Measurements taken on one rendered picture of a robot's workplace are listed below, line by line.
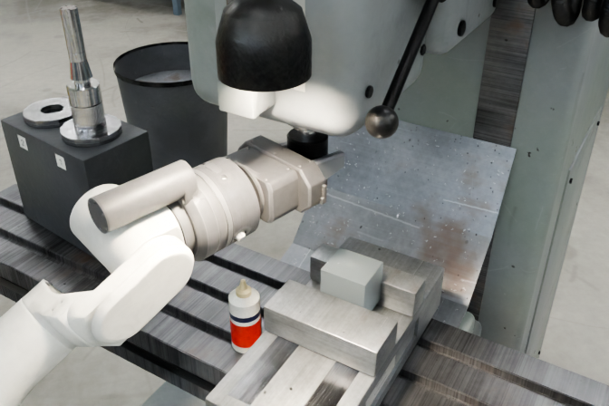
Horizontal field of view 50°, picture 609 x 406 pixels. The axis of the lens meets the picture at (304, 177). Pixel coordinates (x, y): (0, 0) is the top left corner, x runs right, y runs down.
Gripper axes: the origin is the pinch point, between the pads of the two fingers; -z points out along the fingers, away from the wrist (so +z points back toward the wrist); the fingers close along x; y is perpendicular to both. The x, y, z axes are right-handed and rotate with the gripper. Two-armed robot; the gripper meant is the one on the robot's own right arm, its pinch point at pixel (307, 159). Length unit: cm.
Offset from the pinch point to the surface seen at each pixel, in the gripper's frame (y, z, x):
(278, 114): -9.9, 7.9, -4.2
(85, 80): -0.7, 7.4, 38.2
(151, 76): 73, -93, 193
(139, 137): 8.8, 2.7, 34.0
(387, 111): -12.7, 4.7, -14.9
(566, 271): 125, -162, 24
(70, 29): -8.4, 8.1, 38.5
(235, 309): 19.4, 9.4, 3.6
